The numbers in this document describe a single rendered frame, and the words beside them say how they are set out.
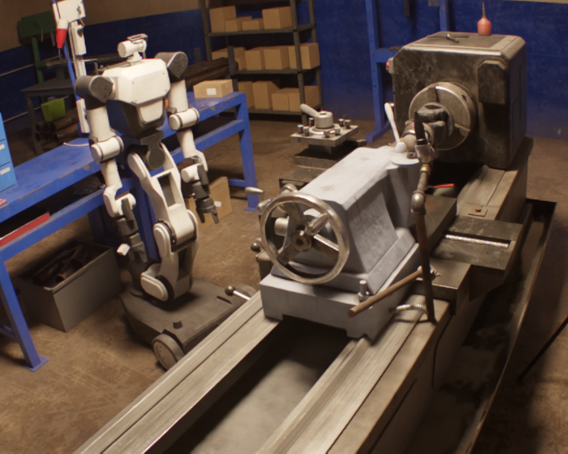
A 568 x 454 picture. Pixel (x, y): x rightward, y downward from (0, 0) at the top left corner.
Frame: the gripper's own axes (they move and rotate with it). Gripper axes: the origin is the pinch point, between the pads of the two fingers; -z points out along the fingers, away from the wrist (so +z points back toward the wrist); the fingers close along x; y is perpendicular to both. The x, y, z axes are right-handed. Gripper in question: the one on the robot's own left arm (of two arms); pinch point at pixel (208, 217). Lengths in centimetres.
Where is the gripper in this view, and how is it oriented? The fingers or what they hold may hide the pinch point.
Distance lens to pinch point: 282.4
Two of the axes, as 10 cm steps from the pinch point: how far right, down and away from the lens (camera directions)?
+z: -2.5, -9.3, -2.8
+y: 6.4, -3.7, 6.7
